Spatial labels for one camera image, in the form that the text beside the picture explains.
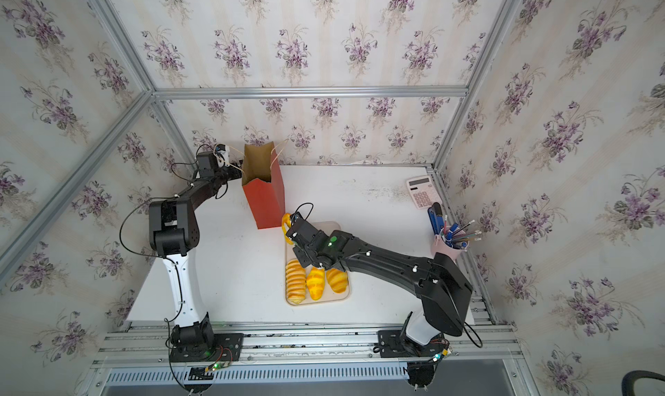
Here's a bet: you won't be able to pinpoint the aluminium frame rail base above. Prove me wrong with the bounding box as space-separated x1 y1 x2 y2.
92 322 525 368

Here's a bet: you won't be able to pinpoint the round yellow striped bread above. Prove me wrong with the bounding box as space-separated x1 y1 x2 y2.
326 269 349 294

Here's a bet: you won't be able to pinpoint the pink calculator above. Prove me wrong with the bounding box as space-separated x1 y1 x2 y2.
406 175 441 209

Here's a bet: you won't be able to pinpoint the red paper bag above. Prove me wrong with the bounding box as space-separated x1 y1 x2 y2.
242 141 285 230

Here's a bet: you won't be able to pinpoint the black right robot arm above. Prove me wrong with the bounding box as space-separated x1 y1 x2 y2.
282 212 473 346

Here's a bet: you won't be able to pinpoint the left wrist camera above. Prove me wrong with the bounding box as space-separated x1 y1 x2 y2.
213 143 229 167

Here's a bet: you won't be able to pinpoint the beige plastic tray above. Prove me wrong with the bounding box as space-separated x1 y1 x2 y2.
285 244 351 306

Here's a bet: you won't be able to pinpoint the blue stapler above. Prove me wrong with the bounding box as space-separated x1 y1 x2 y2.
428 202 446 236

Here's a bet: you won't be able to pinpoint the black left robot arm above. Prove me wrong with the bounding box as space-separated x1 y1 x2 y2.
149 144 242 347

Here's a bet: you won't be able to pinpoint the long ridged yellow bread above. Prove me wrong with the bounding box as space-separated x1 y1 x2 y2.
285 259 308 305

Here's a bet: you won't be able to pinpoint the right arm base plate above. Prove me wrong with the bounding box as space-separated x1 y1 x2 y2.
372 329 450 358

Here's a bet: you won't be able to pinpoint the pens in holder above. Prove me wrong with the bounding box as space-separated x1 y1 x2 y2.
441 219 484 250

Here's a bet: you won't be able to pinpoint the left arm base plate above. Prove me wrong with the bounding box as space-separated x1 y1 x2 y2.
169 333 244 363

